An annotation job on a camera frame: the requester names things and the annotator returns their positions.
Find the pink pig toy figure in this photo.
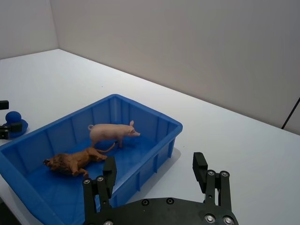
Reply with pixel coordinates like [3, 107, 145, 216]
[88, 120, 141, 149]

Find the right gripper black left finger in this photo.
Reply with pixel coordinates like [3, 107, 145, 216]
[82, 156, 117, 220]

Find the thin black cable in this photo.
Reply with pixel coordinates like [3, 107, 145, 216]
[281, 95, 300, 129]

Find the blue plastic bin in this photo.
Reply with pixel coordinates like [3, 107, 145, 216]
[0, 94, 183, 225]

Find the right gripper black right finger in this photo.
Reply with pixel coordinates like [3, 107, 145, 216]
[192, 152, 233, 213]

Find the blue rounded toy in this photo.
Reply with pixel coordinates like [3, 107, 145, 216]
[5, 111, 30, 141]

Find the brown lion toy figure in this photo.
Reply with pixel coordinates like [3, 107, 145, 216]
[43, 142, 116, 178]

